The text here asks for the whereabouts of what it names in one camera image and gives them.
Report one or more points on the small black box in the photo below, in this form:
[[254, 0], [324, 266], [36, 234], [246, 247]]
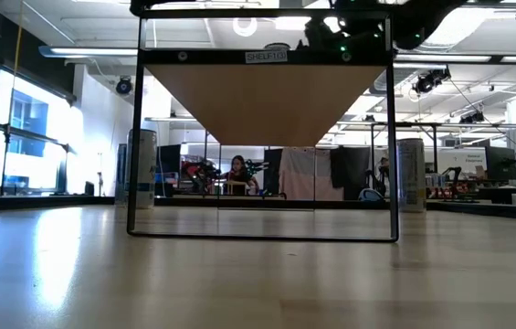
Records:
[[89, 188]]

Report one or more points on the black workstation frame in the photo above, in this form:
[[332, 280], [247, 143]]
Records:
[[403, 124]]

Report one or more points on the black track light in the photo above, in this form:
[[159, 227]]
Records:
[[472, 118]]

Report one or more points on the white shelf label sticker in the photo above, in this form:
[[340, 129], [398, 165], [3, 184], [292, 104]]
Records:
[[266, 56]]

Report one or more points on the background robot arm red base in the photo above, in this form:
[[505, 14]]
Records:
[[454, 176]]

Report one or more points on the seated person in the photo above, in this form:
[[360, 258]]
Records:
[[238, 166]]

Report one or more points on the black ceiling spotlight cluster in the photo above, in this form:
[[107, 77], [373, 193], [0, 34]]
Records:
[[428, 82]]

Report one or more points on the black table frame side rail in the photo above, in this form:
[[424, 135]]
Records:
[[490, 209], [47, 202]]

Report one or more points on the dark background robot arm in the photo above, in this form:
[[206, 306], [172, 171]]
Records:
[[203, 176]]

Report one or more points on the black round ceiling camera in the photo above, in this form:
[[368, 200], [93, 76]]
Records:
[[123, 86]]

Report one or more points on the white sign board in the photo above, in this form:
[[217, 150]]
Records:
[[465, 160]]

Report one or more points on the black monitor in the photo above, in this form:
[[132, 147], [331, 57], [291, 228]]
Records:
[[500, 162], [169, 159]]

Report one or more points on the blue and white round object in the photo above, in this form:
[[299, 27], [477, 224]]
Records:
[[369, 195]]

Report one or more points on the thin tripod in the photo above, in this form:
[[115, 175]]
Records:
[[100, 183]]

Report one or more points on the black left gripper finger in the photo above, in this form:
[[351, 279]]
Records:
[[145, 5]]

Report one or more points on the beige hanging cloth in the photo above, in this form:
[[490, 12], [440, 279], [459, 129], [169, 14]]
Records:
[[303, 176]]

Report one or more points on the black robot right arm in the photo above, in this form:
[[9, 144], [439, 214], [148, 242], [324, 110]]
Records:
[[426, 18]]

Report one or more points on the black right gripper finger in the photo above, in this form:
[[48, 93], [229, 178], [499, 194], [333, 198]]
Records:
[[319, 39]]

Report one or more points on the black table frame cross rail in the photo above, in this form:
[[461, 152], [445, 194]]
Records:
[[184, 202]]

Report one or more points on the wide black hanging cloth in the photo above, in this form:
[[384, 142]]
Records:
[[351, 166]]

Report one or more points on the narrow black hanging cloth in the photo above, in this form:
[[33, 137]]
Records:
[[273, 157]]

